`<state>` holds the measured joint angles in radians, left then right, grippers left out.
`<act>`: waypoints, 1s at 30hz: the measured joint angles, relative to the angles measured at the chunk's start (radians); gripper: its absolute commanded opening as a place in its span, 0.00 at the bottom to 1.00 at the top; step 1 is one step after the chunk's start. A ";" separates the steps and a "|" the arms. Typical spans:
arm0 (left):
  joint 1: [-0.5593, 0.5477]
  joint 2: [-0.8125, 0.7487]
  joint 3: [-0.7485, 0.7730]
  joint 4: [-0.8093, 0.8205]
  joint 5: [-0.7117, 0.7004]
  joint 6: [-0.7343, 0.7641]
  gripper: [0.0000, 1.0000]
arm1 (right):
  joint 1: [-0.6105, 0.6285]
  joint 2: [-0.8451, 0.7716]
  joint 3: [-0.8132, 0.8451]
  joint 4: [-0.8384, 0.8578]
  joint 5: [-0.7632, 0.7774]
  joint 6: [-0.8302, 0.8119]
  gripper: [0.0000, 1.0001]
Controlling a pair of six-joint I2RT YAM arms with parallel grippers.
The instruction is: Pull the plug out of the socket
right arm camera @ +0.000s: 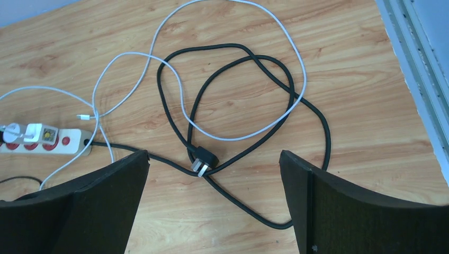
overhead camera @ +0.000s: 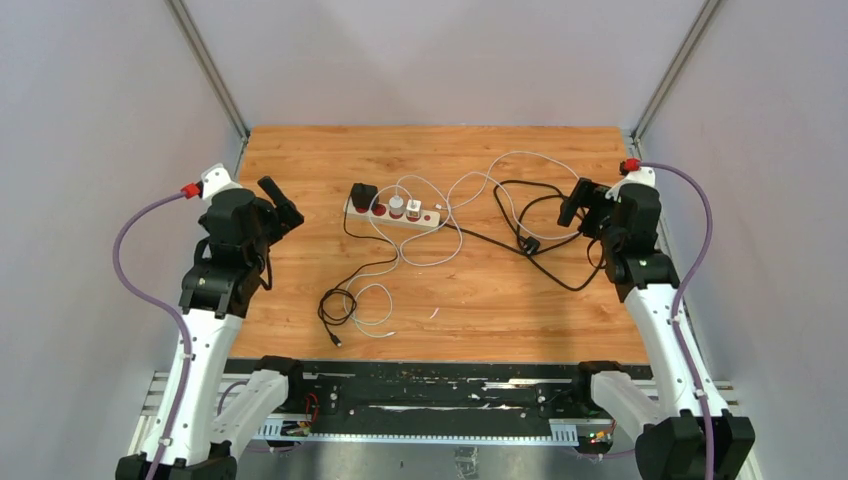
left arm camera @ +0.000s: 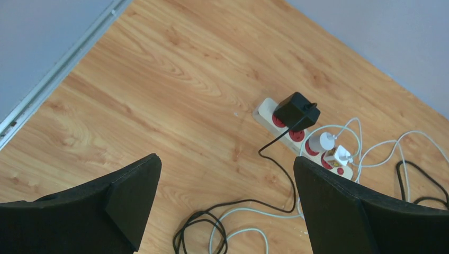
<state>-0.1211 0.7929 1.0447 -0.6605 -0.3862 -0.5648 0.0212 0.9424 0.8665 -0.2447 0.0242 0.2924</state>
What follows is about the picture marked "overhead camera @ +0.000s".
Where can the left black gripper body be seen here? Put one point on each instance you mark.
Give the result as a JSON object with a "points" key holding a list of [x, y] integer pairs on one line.
{"points": [[277, 221]]}

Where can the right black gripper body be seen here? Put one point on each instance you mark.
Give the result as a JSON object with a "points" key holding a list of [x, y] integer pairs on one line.
{"points": [[601, 210]]}

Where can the black power adapter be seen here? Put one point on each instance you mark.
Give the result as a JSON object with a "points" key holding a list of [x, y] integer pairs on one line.
{"points": [[364, 197]]}

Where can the white round charger plug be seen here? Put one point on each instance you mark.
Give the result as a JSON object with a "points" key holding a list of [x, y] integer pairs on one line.
{"points": [[396, 206]]}

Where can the white square charger plug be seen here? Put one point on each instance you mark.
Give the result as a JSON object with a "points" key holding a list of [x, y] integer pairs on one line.
{"points": [[413, 210]]}

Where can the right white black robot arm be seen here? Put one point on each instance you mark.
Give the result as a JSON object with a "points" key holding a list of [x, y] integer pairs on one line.
{"points": [[688, 432]]}

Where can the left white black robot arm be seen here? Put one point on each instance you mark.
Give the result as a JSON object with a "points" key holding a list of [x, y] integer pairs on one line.
{"points": [[190, 439]]}

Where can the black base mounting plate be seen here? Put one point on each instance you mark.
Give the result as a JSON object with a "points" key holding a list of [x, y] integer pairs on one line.
{"points": [[491, 402]]}

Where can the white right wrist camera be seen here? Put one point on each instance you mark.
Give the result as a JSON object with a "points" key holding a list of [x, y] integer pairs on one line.
{"points": [[632, 172]]}

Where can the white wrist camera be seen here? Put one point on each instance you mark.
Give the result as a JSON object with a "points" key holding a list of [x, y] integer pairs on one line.
{"points": [[212, 181], [632, 172]]}

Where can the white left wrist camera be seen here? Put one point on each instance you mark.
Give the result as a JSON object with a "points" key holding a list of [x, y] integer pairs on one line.
{"points": [[212, 181]]}

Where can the left aluminium frame post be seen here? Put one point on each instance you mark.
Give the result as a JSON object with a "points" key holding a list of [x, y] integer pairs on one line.
{"points": [[196, 44]]}

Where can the aluminium frame post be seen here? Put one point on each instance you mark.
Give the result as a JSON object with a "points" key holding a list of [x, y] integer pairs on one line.
{"points": [[691, 40], [196, 44]]}

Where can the right aluminium frame post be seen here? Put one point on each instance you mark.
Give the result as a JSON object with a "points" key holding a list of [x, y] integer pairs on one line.
{"points": [[691, 40]]}

